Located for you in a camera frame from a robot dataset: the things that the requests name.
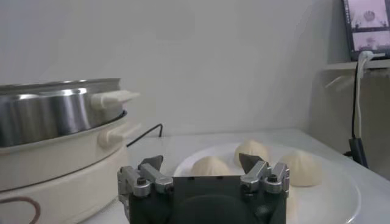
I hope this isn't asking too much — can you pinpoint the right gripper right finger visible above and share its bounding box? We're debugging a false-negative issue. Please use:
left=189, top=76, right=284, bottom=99
left=238, top=153, right=290, bottom=195

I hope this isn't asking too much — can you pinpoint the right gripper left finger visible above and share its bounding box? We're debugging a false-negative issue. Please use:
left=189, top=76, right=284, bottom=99
left=117, top=155, right=174, bottom=198

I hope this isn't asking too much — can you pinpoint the white round plate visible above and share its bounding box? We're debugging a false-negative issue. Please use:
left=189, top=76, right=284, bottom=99
left=172, top=140, right=362, bottom=224

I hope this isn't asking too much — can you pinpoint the cream electric cooker base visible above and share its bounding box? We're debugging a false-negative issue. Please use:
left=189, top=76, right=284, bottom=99
left=0, top=117, right=143, bottom=224

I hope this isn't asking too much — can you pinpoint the black power adapter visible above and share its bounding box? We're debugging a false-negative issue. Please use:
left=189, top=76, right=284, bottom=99
left=343, top=137, right=369, bottom=169

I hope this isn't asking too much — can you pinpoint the white side table with laptop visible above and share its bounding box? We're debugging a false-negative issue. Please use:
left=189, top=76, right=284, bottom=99
left=322, top=58, right=390, bottom=91

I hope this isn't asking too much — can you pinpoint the black cooker power cord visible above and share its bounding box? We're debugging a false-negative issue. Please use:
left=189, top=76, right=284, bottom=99
left=126, top=123, right=164, bottom=149

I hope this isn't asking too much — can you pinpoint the black laptop cable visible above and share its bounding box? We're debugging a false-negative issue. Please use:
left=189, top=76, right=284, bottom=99
left=350, top=60, right=360, bottom=139

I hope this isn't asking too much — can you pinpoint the white laptop cable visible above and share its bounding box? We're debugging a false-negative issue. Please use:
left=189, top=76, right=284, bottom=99
left=355, top=50, right=386, bottom=139

